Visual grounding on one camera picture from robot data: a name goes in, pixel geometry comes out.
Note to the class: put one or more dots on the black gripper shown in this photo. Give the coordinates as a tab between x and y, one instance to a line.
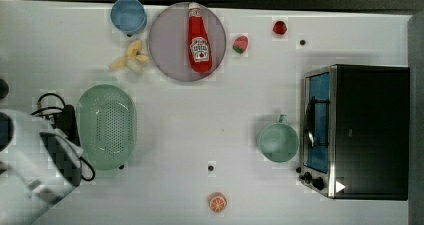
62	145

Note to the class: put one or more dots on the green plastic strainer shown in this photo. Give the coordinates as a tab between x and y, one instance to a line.
107	126

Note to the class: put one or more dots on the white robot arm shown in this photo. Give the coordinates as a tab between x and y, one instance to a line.
40	166

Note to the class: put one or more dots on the peeled toy banana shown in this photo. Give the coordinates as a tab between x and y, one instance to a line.
132	59

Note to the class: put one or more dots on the blue cup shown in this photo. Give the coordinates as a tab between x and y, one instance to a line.
128	16

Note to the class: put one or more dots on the grey round plate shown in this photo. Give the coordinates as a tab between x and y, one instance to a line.
168	40

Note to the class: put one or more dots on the red ketchup bottle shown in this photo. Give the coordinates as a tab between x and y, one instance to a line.
199	49

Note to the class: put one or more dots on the toy orange half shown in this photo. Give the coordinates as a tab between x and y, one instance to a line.
217	202

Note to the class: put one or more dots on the pink toy strawberry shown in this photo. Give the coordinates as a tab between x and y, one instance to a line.
240	44

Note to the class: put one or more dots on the green mug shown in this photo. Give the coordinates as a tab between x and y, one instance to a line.
278	141

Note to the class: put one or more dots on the red toy strawberry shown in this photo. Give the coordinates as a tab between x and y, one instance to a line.
279	28

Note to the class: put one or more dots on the black toaster oven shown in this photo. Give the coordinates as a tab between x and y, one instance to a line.
355	132

